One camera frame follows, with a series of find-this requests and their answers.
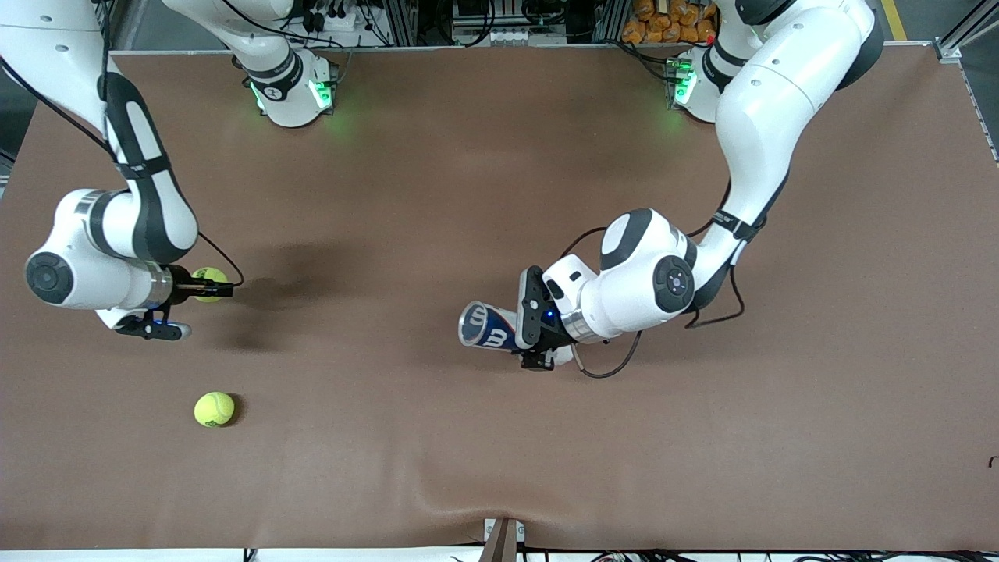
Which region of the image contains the yellow tennis ball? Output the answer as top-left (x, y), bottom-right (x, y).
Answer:
top-left (194, 391), bottom-right (236, 428)
top-left (191, 267), bottom-right (229, 303)

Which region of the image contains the white blue tennis ball can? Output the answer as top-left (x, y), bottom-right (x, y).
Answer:
top-left (458, 300), bottom-right (577, 368)

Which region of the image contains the brown table mat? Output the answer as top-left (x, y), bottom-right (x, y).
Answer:
top-left (0, 43), bottom-right (999, 551)

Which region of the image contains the grey electronics rack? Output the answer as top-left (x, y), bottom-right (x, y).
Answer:
top-left (453, 0), bottom-right (569, 46)

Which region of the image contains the bag of orange items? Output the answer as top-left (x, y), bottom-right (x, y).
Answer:
top-left (622, 0), bottom-right (719, 44)

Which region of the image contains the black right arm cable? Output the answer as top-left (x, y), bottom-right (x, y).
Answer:
top-left (0, 0), bottom-right (244, 288)

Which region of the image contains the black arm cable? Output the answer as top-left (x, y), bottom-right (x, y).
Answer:
top-left (558, 180), bottom-right (746, 380)
top-left (0, 0), bottom-right (244, 288)

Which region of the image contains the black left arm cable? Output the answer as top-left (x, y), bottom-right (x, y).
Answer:
top-left (558, 180), bottom-right (746, 380)

